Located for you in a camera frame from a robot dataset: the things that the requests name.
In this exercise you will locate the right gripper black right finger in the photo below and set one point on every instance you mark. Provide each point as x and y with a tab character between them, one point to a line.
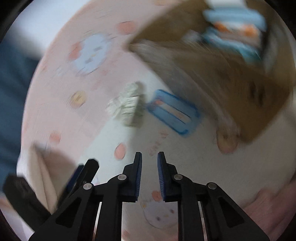
205	212

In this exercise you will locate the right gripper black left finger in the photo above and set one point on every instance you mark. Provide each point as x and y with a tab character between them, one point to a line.
94	212

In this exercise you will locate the large white green medicine box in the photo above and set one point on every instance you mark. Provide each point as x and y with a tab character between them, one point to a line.
132	107

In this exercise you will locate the person's right hand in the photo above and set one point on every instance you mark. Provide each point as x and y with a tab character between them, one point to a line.
272	212

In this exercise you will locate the pink Hello Kitty blanket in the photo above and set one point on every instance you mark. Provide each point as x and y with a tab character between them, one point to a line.
66	116

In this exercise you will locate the brown cardboard box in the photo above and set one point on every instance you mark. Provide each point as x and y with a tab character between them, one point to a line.
243	97

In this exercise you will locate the blue tissue pack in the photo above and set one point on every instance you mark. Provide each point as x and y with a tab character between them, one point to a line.
247	52

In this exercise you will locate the orange white wet wipes pack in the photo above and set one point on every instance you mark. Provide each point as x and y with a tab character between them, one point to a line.
240	32

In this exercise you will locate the light blue foam roll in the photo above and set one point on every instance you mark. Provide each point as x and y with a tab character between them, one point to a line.
243	15

